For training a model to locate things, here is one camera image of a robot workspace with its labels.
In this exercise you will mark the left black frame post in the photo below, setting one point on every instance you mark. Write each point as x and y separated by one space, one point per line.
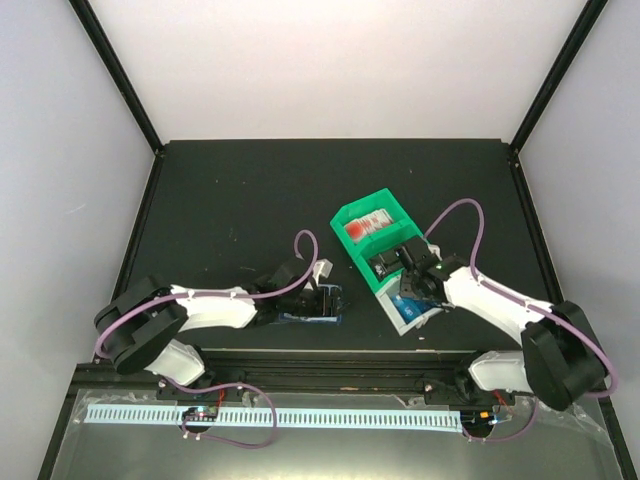
103 46

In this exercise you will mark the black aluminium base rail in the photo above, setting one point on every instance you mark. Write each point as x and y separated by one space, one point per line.
439 377

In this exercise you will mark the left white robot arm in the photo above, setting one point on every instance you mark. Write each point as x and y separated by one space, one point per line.
138 331

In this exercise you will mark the green card bin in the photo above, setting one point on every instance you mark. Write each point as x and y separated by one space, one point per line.
401 230

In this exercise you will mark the white slotted cable duct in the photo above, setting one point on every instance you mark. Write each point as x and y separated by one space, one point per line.
254 417

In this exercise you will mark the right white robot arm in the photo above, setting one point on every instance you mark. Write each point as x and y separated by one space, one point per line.
557 362

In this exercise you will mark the white card bin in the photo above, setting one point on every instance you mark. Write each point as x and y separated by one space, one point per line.
383 296

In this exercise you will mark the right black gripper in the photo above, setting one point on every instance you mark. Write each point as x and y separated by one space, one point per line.
406 286

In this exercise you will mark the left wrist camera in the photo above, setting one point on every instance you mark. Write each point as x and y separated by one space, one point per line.
322 269

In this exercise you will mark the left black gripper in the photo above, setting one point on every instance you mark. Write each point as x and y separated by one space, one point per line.
328 305

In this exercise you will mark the right black frame post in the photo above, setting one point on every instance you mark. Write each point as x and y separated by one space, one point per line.
572 45

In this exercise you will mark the blue credit cards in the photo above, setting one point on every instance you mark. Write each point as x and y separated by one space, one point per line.
410 309

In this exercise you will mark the blue card holder wallet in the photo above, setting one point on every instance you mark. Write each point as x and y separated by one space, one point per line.
291 299

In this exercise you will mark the black frame post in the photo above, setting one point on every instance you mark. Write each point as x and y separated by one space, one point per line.
572 45
103 46

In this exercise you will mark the red white credit cards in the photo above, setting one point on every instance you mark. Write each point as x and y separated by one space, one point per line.
359 228

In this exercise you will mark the left circuit board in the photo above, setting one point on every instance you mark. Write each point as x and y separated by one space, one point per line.
200 414

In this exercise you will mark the right circuit board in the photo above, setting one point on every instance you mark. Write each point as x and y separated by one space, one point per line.
484 418

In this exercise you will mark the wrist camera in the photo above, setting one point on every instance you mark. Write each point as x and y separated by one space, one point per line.
322 269
434 249

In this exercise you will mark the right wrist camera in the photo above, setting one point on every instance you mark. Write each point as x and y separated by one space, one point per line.
434 249

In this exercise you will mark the circuit board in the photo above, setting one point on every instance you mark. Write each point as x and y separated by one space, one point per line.
200 414
484 418

